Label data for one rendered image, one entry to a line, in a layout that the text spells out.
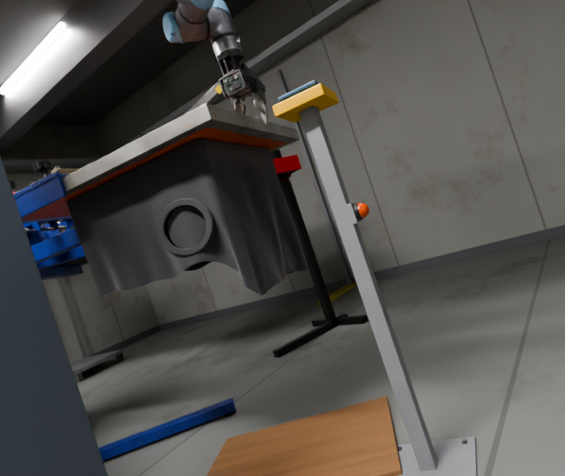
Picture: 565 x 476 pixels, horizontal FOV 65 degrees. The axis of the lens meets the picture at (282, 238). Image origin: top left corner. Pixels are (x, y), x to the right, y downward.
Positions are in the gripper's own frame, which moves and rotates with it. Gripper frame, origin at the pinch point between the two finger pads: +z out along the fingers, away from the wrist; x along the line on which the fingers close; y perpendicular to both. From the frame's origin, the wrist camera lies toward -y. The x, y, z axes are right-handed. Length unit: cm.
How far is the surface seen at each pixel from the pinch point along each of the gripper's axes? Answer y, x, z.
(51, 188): 30, -50, 1
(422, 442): 14, 20, 90
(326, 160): 14.1, 19.9, 18.9
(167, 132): 29.2, -10.2, 1.1
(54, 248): 3, -89, 11
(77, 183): 29, -42, 2
